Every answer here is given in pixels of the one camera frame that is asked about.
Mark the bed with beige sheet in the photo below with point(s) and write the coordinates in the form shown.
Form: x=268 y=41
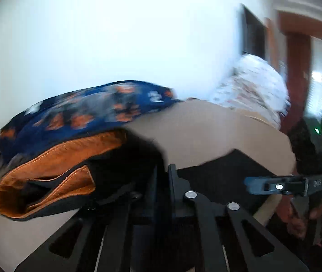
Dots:
x=220 y=127

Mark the person's right hand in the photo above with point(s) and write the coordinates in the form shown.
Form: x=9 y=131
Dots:
x=299 y=218

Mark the black pants with orange lining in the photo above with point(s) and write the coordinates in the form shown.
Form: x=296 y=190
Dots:
x=229 y=172

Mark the white dotted bedding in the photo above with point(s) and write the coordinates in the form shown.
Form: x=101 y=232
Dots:
x=251 y=85

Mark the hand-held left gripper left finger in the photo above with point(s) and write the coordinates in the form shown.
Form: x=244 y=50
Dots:
x=151 y=192

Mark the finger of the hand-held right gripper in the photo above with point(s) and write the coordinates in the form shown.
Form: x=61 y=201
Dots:
x=274 y=185

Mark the brown wooden door frame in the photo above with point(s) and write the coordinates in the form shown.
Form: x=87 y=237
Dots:
x=298 y=62

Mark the wooden board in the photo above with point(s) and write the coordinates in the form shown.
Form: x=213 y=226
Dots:
x=271 y=42

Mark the blue dog print blanket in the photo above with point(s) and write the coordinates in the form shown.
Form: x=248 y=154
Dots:
x=64 y=113

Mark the wall television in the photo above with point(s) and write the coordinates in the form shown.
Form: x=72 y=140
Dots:
x=253 y=34

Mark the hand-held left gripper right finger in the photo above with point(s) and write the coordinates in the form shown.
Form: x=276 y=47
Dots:
x=173 y=187

